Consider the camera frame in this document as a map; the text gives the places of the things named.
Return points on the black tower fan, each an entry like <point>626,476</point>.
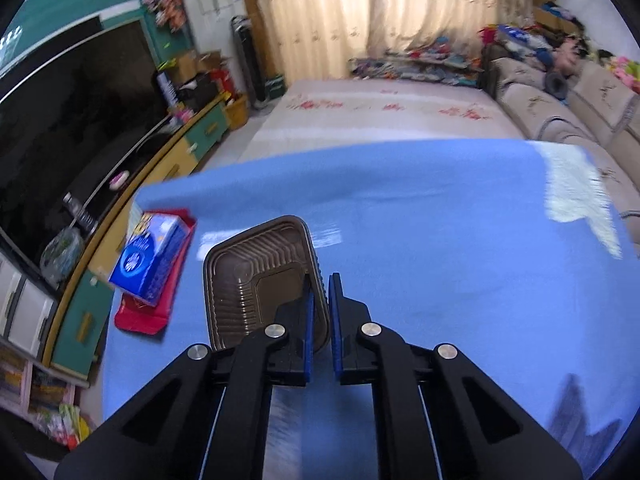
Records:
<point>247,60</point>

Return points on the blue tissue pack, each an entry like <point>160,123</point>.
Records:
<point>145,260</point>

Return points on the glass bowl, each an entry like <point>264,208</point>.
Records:
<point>61,255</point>

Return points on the hanging flower decoration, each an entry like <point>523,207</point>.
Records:
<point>165,0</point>

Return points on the white plastic bag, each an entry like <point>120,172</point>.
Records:
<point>575,190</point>

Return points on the small green box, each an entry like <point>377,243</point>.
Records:
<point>274,87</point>

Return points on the pink bookshelf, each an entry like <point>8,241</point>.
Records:
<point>40,395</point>

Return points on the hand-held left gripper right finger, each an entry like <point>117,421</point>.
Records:
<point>336,332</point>

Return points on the blue tablecloth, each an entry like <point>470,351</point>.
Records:
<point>425,260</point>

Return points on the pink soap dish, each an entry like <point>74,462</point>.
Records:
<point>119,179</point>

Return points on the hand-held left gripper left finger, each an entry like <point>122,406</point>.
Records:
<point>309,332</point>

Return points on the pile of plush toys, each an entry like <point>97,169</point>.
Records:
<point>622,67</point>

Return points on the brown plastic tray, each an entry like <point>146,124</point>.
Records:
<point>250,280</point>

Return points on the low glass table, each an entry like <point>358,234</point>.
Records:
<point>415,67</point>

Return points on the white drawer unit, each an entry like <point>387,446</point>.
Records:
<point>25,310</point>

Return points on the flat red box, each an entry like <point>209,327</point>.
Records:
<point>145,317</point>

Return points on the yellow basket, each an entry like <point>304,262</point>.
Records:
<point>237,112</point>

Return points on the floral rug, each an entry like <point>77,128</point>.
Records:
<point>375,120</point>

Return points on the green yellow television cabinet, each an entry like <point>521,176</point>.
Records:
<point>80,320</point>

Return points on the open cardboard box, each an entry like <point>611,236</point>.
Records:
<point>197,62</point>

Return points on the beige curtains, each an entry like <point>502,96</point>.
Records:
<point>350,20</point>

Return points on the beige sofa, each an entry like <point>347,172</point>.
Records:
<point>550,115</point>

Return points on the clear water bottle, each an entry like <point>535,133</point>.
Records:
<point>80,212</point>

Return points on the large black television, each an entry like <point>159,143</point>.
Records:
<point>60,135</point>

